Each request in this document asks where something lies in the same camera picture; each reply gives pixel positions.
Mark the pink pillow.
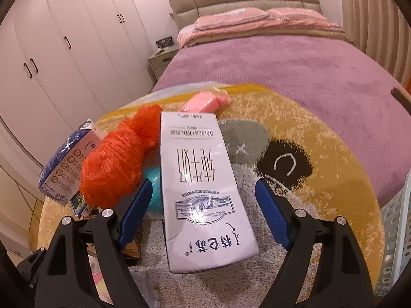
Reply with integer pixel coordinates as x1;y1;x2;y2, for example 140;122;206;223
266;6;325;24
194;9;270;29

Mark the large white milk carton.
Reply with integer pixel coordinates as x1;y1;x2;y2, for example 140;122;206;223
160;112;260;274

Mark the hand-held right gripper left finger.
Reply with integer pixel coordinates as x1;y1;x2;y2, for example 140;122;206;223
34;178;153;308

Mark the blue milk carton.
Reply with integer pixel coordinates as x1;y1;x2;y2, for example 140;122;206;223
38;119;103;206

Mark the grey curtain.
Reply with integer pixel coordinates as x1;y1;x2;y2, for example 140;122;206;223
337;0;411;84

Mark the pink folded quilt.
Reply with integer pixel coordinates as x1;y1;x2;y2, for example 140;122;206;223
177;18;348;47

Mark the pink packet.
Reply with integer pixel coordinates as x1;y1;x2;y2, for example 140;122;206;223
181;87;232;113

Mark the beige upholstered headboard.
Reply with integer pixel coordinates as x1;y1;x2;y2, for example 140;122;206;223
169;0;323;36

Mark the yellow bear printed mat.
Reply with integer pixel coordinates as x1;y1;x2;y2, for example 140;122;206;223
37;83;386;308

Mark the clear plastic bag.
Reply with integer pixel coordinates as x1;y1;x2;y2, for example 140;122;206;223
128;271;162;308

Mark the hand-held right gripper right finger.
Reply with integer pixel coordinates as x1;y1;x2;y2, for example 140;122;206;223
255;178;376;308

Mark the grey nightstand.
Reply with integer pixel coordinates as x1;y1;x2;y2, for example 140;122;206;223
148;45;180;81

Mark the orange plastic bag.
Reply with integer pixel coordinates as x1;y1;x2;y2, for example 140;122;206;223
80;104;163;209

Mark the light blue plastic basket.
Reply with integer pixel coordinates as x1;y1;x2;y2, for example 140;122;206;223
374;171;411;296

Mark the brown cardboard piece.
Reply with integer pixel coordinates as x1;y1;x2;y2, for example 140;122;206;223
124;237;142;261

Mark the teal ball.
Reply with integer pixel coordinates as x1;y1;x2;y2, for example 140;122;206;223
141;166;165;220

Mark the purple bedspread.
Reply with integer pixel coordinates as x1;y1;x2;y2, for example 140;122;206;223
151;34;411;209

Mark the small blue carton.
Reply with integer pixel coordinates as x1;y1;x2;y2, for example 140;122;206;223
70;194;97;217

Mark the white wardrobe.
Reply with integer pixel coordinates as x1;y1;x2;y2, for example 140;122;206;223
0;0;155;145

